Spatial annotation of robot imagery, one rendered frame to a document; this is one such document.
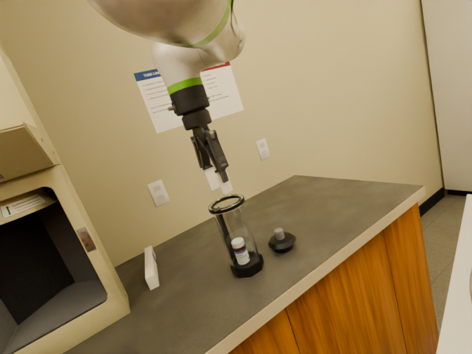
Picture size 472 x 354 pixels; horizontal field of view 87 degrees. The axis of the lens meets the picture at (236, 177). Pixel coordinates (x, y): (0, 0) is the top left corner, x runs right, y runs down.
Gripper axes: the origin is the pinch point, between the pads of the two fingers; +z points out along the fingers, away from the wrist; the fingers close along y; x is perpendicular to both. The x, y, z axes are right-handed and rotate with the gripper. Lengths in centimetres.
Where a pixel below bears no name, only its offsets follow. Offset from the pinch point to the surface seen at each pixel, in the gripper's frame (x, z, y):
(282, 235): 13.6, 23.6, 2.5
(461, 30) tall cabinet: 244, -24, -30
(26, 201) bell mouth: -45.0, -12.3, -16.9
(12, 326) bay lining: -63, 19, -25
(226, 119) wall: 37, -16, -56
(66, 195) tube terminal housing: -36.1, -10.5, -13.3
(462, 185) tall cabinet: 244, 109, -40
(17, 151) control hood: -39.3, -23.5, -5.7
